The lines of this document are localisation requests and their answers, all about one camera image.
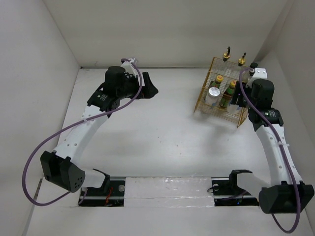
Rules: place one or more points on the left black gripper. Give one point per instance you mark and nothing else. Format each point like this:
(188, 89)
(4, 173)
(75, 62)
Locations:
(148, 90)

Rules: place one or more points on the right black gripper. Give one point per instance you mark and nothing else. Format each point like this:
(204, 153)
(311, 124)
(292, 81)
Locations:
(237, 90)

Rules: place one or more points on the yellow cap sauce bottle front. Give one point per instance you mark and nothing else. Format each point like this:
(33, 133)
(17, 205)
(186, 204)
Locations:
(227, 95)

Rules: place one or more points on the yellow cap sauce bottle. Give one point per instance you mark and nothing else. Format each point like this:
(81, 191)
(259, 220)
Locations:
(227, 95)
(216, 82)

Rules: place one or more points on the clear liquid glass bottle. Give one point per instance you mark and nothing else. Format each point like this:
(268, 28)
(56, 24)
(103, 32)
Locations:
(240, 64)

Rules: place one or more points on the silver lid shaker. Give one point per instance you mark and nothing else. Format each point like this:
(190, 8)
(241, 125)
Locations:
(212, 96)
(233, 108)

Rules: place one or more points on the dark sauce glass bottle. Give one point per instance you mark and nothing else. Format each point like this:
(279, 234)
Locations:
(223, 66)

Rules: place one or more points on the red label soy sauce bottle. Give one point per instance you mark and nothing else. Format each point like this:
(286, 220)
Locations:
(246, 75)

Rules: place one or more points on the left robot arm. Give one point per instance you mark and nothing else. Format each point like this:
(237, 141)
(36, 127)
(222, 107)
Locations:
(61, 166)

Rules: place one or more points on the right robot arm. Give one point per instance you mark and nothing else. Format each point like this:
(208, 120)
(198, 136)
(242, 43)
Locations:
(286, 192)

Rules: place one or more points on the yellow wire rack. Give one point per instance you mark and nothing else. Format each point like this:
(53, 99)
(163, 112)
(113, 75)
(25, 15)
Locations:
(221, 108)

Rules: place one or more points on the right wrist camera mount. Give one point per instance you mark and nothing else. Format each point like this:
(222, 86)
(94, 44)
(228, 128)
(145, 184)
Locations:
(258, 73)

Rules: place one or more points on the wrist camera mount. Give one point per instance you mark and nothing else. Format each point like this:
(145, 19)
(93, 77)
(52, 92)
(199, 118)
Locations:
(258, 73)
(127, 65)

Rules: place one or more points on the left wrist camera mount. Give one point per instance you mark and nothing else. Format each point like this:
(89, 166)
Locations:
(127, 65)

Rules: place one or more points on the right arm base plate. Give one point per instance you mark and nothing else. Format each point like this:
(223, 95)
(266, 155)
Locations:
(226, 196)

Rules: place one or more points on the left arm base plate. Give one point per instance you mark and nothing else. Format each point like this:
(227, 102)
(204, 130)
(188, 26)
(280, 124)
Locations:
(113, 196)

